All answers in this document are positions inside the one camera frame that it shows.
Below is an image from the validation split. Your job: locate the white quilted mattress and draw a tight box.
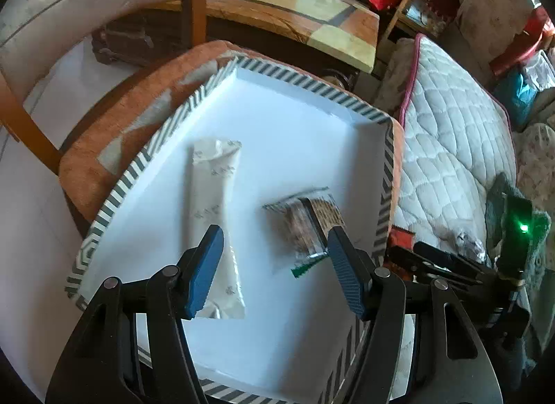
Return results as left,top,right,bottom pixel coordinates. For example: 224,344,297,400
382,33,519,404

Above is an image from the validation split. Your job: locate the floral blanket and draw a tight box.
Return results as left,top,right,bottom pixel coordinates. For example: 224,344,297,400
514,87,555,222

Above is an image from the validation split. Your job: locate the teal bag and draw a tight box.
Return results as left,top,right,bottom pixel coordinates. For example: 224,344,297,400
494,68,538,127

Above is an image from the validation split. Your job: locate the red snack packet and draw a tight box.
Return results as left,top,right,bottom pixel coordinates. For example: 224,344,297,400
388,226,418,254

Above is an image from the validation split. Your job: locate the small wooden side table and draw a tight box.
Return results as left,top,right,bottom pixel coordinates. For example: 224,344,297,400
382,0,452,40

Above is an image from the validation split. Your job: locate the white snack packet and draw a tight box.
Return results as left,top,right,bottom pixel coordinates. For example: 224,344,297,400
184,138,247,320

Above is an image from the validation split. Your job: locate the wooden desk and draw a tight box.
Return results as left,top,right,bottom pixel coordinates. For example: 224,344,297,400
147,0,381,74

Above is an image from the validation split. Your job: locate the crumpled silver packet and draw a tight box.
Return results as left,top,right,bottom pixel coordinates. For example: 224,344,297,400
453,230,486,261

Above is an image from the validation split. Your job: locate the red plastic bag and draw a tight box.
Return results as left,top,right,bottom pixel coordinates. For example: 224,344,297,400
490,7,555,77

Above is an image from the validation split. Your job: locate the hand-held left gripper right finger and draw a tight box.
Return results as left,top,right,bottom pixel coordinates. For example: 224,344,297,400
326,227,504,404

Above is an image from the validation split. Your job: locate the clear packet of brown crackers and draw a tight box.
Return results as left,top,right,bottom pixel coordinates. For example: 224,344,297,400
262,187,348,279

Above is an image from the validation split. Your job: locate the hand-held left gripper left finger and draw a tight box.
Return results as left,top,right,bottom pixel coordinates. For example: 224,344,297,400
45,225,226,404

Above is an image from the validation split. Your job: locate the white box with striped rim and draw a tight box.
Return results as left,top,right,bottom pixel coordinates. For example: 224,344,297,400
64,54,406,404

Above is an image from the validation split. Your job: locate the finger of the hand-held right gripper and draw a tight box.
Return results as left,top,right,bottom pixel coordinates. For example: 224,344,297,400
387,246,484,291
413,241,499,278

